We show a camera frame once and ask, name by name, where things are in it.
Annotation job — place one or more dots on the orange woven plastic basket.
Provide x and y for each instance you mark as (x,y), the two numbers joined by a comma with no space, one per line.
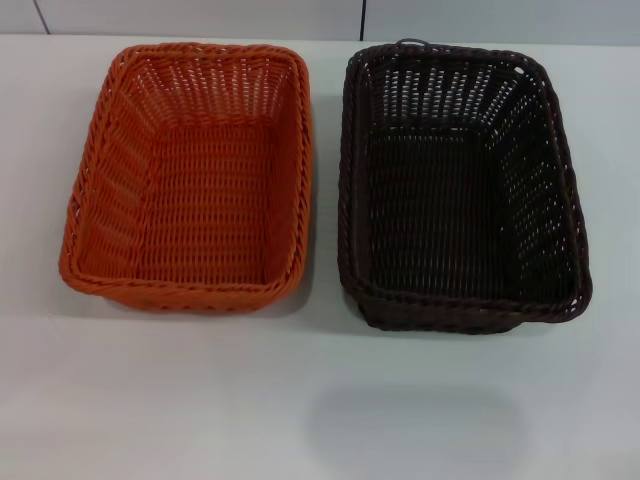
(215,200)

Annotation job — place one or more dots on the dark brown woven basket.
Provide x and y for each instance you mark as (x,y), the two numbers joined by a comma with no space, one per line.
(450,210)

